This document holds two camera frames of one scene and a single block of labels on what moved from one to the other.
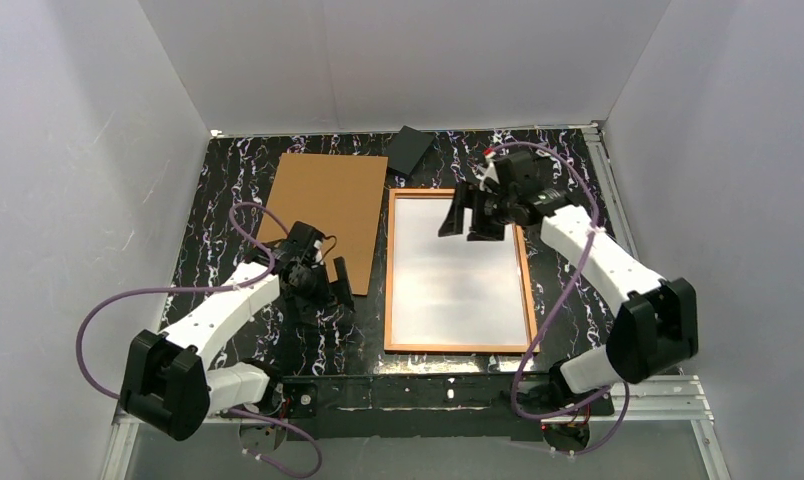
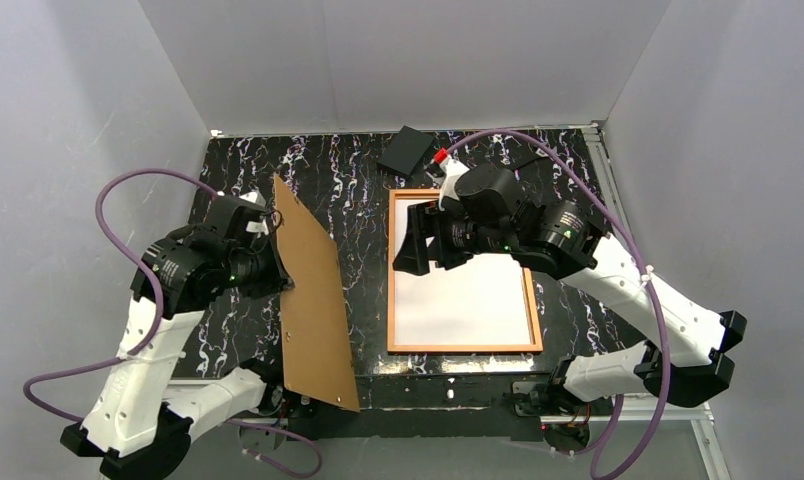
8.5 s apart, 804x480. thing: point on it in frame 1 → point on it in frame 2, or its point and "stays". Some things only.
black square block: [407, 149] stays
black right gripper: [478, 210] → [434, 237]
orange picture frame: [390, 346] stays
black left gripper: [324, 291] → [269, 266]
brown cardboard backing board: [340, 195] → [317, 349]
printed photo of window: [449, 290] stays
